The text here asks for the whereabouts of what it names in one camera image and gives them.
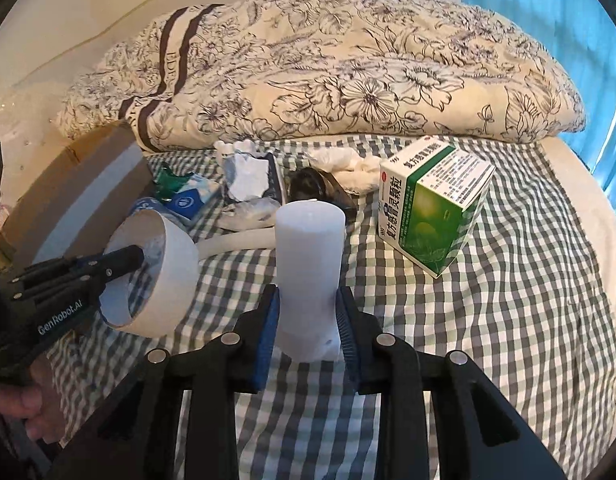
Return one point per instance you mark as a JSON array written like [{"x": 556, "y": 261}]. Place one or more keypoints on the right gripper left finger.
[{"x": 133, "y": 434}]

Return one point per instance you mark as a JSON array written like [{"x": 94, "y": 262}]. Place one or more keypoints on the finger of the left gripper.
[{"x": 52, "y": 277}]

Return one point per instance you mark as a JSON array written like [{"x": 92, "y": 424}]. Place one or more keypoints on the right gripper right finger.
[{"x": 443, "y": 406}]

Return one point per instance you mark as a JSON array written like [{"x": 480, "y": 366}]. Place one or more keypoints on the white tape roll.
[{"x": 172, "y": 261}]

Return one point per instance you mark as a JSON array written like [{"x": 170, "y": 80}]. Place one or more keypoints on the green foil wrapper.
[{"x": 168, "y": 183}]

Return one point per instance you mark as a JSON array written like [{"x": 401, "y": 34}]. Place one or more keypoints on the blue white small packet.
[{"x": 184, "y": 206}]

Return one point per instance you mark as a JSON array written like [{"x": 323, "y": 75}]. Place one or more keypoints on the clear plastic wrapper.
[{"x": 251, "y": 215}]

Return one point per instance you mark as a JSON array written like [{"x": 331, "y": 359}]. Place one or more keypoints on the white paper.
[{"x": 249, "y": 173}]

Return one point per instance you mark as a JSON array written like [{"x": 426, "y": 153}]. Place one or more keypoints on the white cylindrical bottle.
[{"x": 310, "y": 238}]

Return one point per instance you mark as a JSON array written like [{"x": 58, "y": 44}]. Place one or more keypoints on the green white medicine box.
[{"x": 429, "y": 197}]

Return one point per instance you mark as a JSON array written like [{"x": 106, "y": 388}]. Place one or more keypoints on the black hair clip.
[{"x": 312, "y": 184}]

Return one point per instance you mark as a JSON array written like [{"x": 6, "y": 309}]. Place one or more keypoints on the white tissue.
[{"x": 357, "y": 175}]

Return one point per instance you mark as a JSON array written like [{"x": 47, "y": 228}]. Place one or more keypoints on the person's left hand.
[{"x": 37, "y": 402}]

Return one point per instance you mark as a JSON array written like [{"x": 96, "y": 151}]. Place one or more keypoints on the brown cardboard box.
[{"x": 76, "y": 204}]

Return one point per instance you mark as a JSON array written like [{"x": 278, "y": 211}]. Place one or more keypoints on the floral folded duvet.
[{"x": 285, "y": 69}]

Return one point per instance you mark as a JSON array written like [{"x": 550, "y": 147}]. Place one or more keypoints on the blue curtain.
[{"x": 581, "y": 35}]

